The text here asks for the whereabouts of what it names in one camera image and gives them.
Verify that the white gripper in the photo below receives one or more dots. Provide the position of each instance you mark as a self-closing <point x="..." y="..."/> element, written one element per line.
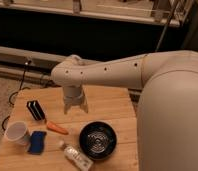
<point x="74" y="95"/>

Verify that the black ceramic bowl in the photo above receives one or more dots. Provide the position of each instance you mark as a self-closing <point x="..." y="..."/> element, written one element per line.
<point x="97" y="140"/>

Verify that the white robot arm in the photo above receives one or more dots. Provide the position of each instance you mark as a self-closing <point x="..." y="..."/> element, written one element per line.
<point x="167" y="113"/>

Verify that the orange toy carrot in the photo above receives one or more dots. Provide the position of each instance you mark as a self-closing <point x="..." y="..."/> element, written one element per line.
<point x="56" y="128"/>

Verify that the clear plastic bottle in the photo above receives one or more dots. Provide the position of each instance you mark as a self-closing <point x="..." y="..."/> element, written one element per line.
<point x="74" y="155"/>

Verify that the blue sponge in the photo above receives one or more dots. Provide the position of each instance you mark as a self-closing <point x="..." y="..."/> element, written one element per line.
<point x="37" y="142"/>

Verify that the white plastic cup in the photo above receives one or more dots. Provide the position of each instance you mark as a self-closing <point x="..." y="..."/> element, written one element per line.
<point x="17" y="132"/>

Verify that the metal rod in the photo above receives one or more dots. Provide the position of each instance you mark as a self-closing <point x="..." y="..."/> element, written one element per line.
<point x="170" y="16"/>

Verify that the grey metal rail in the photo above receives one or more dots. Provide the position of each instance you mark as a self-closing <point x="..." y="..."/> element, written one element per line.
<point x="43" y="61"/>

